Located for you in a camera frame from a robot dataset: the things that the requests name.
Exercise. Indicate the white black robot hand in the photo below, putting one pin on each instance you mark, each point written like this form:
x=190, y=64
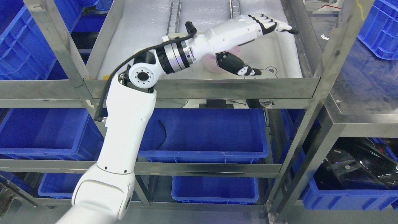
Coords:
x=234, y=32

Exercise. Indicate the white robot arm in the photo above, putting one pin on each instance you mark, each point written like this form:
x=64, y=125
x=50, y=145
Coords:
x=103, y=193

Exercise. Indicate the steel rack shelf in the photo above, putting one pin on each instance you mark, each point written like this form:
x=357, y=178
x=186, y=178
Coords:
x=322, y=124

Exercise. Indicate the blue crate middle rack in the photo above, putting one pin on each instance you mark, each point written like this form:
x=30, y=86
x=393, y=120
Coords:
x=205, y=135

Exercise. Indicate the blue crate rack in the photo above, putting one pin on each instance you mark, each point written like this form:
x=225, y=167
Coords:
x=205, y=135
x=215, y=190
x=67, y=134

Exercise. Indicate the blue crate lower rack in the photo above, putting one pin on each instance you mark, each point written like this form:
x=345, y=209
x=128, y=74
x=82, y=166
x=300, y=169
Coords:
x=215, y=190

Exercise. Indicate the blue crate left rack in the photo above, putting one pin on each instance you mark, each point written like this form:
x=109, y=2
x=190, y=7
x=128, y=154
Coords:
x=67, y=134

